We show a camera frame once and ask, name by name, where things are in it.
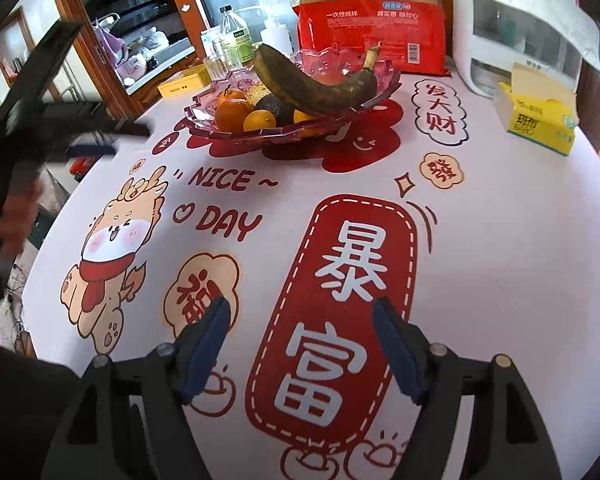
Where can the red container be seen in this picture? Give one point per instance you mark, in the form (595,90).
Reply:
(84,165)

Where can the clear bottle with green label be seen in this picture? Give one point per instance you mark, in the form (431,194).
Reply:
(235,35)

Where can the yellow tin box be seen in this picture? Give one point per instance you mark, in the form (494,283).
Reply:
(182,82)

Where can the person's left forearm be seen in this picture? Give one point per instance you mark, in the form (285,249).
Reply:
(20,410)

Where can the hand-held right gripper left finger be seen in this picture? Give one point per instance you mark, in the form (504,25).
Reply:
(207,355)

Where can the dark avocado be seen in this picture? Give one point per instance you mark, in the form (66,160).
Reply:
(277,110)

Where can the white cloth cover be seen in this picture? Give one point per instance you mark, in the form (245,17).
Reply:
(540,0)

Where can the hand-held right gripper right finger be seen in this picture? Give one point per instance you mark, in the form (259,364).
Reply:
(397,355)

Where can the red pack of paper cups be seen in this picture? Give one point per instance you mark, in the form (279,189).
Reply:
(370,35)

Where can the printed tablecloth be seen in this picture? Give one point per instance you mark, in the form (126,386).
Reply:
(505,260)

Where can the yellow pear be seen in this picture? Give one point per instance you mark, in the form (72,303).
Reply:
(258,94)

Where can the purple kitchen appliance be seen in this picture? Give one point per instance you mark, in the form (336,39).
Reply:
(112,47)

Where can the wooden cabinet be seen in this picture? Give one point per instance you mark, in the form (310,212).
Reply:
(180,20)

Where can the person's left hand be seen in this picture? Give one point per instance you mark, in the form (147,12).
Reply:
(22,215)

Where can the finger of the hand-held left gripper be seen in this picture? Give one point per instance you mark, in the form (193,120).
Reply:
(92,150)
(105,117)

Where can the dark overripe banana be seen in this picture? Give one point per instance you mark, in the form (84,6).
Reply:
(310,92)

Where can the yellow tissue pack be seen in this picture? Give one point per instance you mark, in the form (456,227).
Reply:
(535,120)

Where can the white countertop dispenser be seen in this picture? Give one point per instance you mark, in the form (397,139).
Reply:
(472,50)

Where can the white and green carton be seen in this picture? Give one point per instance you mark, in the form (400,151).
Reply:
(212,42)

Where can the white squeeze bottle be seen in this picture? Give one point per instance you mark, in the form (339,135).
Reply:
(277,35)

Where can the clear drinking glass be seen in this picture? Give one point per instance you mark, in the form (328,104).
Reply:
(216,66)

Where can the pink glass fruit bowl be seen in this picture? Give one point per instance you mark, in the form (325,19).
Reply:
(375,85)

